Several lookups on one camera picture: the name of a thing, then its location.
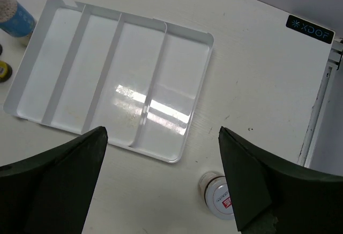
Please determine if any white-lid chili sauce jar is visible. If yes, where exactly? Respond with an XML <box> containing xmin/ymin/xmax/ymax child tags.
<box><xmin>198</xmin><ymin>171</ymin><xmax>234</xmax><ymax>220</ymax></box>

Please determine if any aluminium table frame rail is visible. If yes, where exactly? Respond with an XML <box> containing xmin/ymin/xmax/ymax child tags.
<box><xmin>297</xmin><ymin>38</ymin><xmax>342</xmax><ymax>168</ymax></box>

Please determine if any small yellow-label bottle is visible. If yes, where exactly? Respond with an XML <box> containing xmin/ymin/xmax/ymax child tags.
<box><xmin>0</xmin><ymin>61</ymin><xmax>12</xmax><ymax>83</ymax></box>

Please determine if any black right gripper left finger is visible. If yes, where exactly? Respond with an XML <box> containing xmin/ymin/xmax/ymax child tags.
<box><xmin>1</xmin><ymin>126</ymin><xmax>108</xmax><ymax>233</ymax></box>

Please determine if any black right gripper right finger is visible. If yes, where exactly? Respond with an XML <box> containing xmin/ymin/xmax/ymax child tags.
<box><xmin>219</xmin><ymin>127</ymin><xmax>342</xmax><ymax>233</ymax></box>

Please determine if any blue-label pepper shaker far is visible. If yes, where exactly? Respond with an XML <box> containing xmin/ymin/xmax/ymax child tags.
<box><xmin>1</xmin><ymin>0</ymin><xmax>36</xmax><ymax>38</ymax></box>

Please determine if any black XDOF sticker right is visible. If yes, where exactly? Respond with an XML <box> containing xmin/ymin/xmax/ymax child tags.
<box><xmin>286</xmin><ymin>15</ymin><xmax>335</xmax><ymax>44</ymax></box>

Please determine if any white divided organizer tray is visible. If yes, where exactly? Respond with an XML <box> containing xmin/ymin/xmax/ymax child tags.
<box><xmin>3</xmin><ymin>0</ymin><xmax>214</xmax><ymax>163</ymax></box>

